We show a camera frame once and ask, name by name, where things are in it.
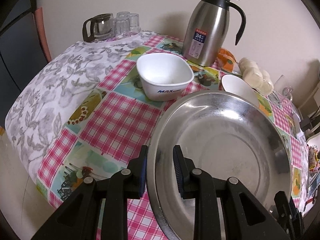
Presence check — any white round bowl red pattern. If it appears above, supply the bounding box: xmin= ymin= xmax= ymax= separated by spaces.
xmin=221 ymin=74 xmax=259 ymax=107

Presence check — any clear drinking glass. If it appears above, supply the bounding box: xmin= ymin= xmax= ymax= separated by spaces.
xmin=117 ymin=11 xmax=130 ymax=18
xmin=129 ymin=13 xmax=141 ymax=33
xmin=114 ymin=17 xmax=130 ymax=37

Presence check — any clear glass mug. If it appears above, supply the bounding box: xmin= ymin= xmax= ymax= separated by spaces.
xmin=268 ymin=75 xmax=293 ymax=107

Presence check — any grey floral white cloth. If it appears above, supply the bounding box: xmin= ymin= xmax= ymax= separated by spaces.
xmin=5 ymin=31 xmax=156 ymax=181

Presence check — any white square bowl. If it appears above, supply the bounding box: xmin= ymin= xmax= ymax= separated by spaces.
xmin=136 ymin=53 xmax=194 ymax=101

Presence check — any orange snack packet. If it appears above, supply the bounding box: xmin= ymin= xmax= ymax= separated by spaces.
xmin=217 ymin=48 xmax=236 ymax=73

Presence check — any black power adapter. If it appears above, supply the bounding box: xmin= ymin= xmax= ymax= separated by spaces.
xmin=299 ymin=116 xmax=312 ymax=132

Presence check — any glass coffee pot black handle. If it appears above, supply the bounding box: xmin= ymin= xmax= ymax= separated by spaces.
xmin=82 ymin=13 xmax=114 ymax=43

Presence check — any stainless steel thermos jug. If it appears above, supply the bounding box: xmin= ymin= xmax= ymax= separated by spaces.
xmin=182 ymin=0 xmax=246 ymax=67

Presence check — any bag of white buns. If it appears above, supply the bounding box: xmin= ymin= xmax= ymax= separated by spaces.
xmin=238 ymin=57 xmax=274 ymax=96

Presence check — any large stainless steel plate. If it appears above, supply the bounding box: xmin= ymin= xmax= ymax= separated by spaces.
xmin=146 ymin=90 xmax=292 ymax=239

